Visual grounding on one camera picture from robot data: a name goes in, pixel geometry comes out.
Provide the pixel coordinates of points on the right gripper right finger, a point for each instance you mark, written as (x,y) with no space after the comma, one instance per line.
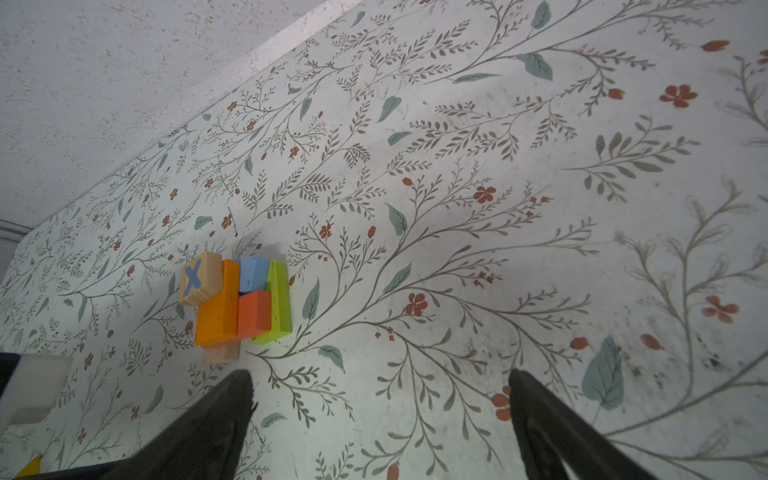
(554,441)

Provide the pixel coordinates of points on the orange picture cube block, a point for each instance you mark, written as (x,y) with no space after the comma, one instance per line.
(201,279)

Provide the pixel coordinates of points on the light blue rectangular block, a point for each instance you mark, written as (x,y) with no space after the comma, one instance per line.
(253,274)

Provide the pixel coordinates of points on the green rectangular block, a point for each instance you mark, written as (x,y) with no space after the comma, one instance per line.
(281,319)

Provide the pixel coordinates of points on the yellow wedge block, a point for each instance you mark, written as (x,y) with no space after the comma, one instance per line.
(31,469)

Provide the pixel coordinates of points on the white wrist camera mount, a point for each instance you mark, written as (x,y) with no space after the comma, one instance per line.
(30,385)

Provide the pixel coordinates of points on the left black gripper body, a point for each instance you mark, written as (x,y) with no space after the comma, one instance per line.
(89,472)

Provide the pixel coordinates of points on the orange rectangular block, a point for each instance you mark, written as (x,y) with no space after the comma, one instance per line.
(217,316)

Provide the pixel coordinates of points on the red rectangular block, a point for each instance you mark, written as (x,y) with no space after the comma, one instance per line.
(254,315)

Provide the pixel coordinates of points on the natural wood rectangular block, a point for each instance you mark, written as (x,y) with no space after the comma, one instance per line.
(222,354)

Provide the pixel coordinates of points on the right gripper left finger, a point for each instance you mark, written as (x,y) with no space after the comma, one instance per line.
(203,443)

